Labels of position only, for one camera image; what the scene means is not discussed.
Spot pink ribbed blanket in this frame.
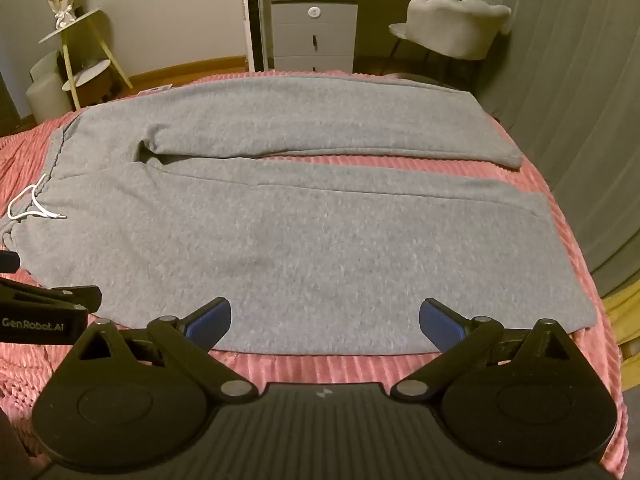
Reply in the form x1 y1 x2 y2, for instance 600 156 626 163
0 66 632 480

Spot yellow tiered side table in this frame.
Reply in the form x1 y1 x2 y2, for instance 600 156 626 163
38 7 134 112

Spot grey drawer cabinet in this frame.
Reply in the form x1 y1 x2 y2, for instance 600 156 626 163
270 0 359 74

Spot grey pants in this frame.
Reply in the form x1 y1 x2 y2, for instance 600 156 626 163
0 73 599 357

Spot grey shell-back chair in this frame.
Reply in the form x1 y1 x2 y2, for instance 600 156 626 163
388 0 513 88

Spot yellow cloth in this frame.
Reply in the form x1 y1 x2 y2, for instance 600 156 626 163
601 294 640 363

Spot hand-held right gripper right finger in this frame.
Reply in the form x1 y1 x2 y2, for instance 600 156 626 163
391 298 572 403

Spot white cylinder bin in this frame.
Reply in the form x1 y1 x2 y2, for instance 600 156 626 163
25 72 77 125
29 50 65 83

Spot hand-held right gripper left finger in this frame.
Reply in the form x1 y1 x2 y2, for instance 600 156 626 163
72 297 257 402

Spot grey curtain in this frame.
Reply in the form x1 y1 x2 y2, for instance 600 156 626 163
472 0 640 298

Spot tall white standing panel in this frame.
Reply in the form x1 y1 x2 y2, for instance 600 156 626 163
239 0 270 74

